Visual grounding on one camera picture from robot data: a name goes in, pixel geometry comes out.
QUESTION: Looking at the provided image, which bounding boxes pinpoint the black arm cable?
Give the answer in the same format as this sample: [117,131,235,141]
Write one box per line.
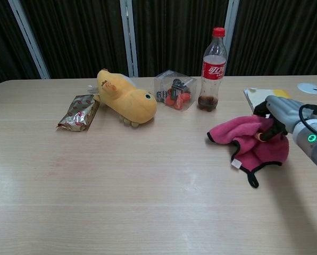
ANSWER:
[298,104,317,141]

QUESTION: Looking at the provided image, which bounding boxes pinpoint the pink cloth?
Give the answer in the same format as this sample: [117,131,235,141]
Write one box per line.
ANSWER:
[206,114,290,189]

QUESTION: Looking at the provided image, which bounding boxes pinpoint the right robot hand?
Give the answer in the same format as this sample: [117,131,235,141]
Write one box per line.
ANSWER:
[253,95,317,143]

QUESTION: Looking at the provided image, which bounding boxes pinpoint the white and yellow booklet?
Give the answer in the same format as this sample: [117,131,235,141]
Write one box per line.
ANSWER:
[243,87,292,112]

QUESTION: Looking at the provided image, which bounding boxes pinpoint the black fabric partition panel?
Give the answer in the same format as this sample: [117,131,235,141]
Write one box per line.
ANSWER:
[131,0,232,78]
[226,0,317,77]
[19,0,134,80]
[0,0,42,91]

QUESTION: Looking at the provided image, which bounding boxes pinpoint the clear plastic box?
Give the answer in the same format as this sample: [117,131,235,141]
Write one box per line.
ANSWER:
[153,69,197,112]

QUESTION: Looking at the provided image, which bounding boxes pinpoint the cola bottle red cap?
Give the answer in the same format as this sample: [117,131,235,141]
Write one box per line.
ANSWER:
[197,27,227,111]

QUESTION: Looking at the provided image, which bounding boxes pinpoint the foil snack packet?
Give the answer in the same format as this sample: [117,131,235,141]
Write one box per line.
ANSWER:
[54,94,101,133]

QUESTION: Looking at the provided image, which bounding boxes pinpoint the yellow plush toy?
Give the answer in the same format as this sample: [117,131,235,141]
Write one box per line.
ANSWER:
[88,69,158,129]

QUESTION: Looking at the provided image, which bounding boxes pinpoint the white cable grommet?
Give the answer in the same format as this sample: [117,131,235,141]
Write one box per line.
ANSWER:
[296,82,317,94]

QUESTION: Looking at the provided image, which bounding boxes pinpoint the white metal partition post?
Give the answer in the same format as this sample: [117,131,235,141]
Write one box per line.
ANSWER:
[119,0,140,78]
[222,0,240,77]
[8,0,51,80]

